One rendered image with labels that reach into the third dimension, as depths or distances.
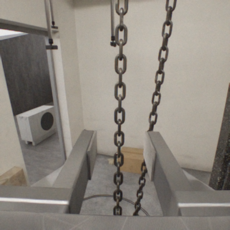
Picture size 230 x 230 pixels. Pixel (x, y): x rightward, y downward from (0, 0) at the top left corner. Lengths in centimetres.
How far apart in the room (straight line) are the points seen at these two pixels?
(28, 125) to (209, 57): 332
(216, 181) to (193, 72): 201
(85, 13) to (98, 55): 63
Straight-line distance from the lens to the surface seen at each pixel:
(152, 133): 16
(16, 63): 650
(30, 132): 374
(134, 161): 257
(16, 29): 219
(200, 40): 246
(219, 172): 54
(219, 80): 252
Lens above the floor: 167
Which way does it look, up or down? 19 degrees down
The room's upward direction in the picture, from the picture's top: 1 degrees counter-clockwise
